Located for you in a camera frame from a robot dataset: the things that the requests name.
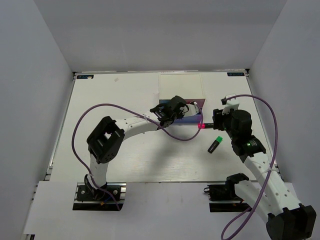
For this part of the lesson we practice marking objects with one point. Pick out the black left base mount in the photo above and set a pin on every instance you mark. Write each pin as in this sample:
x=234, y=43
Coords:
x=103, y=202

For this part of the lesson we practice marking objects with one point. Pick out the white drawer cabinet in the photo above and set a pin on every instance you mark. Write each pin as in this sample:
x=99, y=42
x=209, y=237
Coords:
x=189, y=86

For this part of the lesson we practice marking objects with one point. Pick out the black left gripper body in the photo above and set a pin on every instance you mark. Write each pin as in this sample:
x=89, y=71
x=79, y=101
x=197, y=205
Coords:
x=176, y=116

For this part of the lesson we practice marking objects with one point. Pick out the green cap black highlighter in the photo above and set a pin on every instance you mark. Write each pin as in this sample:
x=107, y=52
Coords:
x=215, y=144

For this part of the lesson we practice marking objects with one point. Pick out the blue label sticker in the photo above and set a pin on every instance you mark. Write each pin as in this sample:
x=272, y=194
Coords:
x=85, y=77
x=235, y=74

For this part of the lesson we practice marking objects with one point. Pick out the pink cap black highlighter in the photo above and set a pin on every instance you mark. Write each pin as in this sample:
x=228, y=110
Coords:
x=205, y=125

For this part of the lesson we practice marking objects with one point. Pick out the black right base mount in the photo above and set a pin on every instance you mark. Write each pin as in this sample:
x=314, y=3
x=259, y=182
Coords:
x=223, y=198

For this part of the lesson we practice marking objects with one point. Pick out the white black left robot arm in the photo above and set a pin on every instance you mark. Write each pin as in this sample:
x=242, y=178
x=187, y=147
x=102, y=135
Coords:
x=106, y=139

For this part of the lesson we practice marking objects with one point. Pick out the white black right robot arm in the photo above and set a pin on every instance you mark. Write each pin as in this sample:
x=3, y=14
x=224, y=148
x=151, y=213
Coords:
x=284, y=215

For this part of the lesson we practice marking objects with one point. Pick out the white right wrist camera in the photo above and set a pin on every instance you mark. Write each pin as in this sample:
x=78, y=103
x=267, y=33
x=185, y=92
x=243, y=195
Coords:
x=229, y=102

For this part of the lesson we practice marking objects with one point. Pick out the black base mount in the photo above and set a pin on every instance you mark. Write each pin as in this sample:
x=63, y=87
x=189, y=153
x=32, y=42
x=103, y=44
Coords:
x=223, y=198
x=103, y=202

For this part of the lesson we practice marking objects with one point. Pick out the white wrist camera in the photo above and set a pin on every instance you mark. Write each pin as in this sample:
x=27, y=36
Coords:
x=192, y=109
x=229, y=102

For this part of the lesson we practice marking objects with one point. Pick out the blue label sticker left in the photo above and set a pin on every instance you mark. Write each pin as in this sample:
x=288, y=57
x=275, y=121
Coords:
x=85, y=77

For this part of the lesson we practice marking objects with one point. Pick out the blue label sticker right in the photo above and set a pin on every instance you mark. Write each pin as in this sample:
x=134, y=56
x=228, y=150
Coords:
x=235, y=74

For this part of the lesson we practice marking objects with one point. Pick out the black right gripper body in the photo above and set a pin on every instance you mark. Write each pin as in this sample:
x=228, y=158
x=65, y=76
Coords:
x=223, y=122

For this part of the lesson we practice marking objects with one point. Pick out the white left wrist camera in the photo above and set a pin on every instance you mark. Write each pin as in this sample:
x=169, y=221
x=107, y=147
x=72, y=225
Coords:
x=192, y=109

